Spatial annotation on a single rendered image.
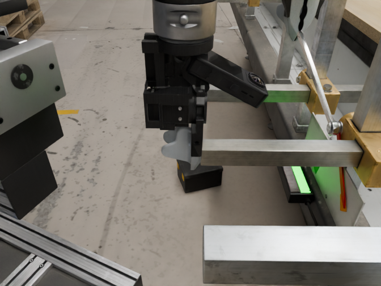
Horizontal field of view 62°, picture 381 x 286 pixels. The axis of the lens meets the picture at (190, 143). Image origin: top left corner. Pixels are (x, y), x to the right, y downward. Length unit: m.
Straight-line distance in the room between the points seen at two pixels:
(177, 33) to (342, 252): 0.27
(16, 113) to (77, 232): 1.09
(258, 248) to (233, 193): 1.40
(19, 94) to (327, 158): 0.45
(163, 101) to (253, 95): 0.12
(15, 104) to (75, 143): 1.57
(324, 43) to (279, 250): 0.57
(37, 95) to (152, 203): 1.14
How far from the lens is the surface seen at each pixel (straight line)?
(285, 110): 0.92
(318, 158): 0.52
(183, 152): 0.47
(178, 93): 0.40
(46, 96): 0.53
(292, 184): 0.68
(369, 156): 0.52
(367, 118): 0.55
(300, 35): 0.64
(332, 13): 0.74
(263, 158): 0.49
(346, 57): 1.15
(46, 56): 0.52
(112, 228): 1.52
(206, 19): 0.38
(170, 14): 0.37
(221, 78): 0.41
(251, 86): 0.42
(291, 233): 0.25
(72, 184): 1.78
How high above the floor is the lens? 1.15
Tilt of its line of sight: 36 degrees down
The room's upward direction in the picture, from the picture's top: straight up
